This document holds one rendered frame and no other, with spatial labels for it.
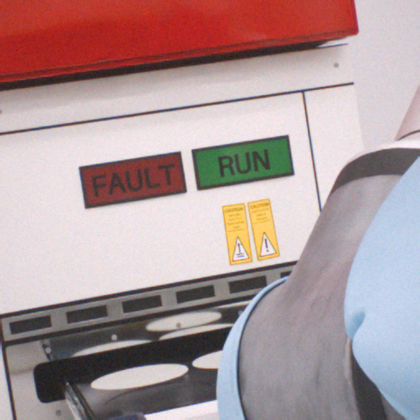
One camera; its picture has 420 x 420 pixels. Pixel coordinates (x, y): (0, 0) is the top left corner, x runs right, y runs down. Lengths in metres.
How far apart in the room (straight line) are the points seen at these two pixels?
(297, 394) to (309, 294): 0.04
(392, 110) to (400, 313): 2.65
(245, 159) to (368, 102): 1.68
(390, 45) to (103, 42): 1.83
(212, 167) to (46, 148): 0.19
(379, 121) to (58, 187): 1.79
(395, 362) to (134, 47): 0.93
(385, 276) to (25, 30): 0.90
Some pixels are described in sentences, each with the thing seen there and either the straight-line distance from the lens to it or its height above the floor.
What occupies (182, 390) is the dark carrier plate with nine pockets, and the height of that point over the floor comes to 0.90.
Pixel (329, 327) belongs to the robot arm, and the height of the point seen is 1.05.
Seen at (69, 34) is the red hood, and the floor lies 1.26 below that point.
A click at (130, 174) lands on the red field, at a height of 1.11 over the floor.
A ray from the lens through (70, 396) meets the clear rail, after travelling 1.07.
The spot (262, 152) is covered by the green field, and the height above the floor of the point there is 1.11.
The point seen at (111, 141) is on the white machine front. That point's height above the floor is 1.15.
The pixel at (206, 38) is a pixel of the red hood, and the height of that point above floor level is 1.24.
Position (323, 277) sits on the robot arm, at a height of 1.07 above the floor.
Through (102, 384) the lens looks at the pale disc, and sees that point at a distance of 1.12.
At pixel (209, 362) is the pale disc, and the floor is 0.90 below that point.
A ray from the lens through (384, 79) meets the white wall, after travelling 2.92.
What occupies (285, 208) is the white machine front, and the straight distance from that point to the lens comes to 1.26.
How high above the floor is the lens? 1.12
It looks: 3 degrees down
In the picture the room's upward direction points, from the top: 9 degrees counter-clockwise
